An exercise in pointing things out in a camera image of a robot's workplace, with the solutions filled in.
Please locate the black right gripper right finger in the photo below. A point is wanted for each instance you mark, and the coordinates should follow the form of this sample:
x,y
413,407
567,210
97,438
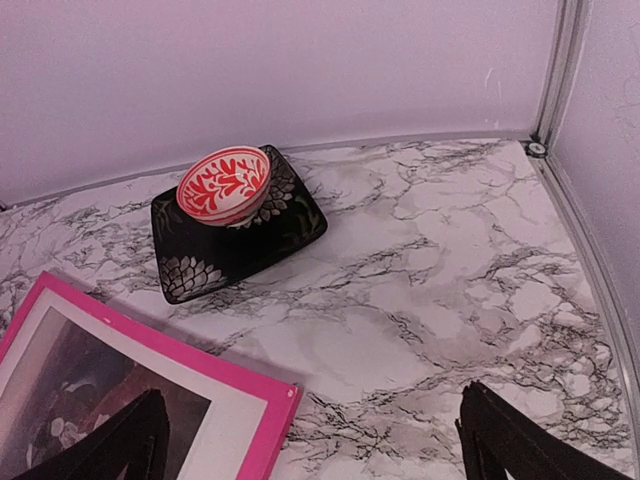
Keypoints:
x,y
499,442

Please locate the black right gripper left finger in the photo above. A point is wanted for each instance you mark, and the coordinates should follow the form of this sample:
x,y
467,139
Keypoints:
x,y
132,444

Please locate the pink photo frame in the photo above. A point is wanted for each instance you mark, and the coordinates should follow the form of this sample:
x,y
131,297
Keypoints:
x,y
281,399

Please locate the photo with white mat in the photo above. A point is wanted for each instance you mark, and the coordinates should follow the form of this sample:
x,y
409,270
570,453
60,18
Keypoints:
x,y
66,373

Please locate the black square floral plate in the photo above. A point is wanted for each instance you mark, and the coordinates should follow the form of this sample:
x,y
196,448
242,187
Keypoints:
x,y
194,260

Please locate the red white patterned bowl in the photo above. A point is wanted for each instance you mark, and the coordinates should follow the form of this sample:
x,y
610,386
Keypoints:
x,y
227,187

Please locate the aluminium right corner post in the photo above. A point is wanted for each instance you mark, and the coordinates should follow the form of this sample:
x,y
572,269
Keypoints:
x,y
568,39

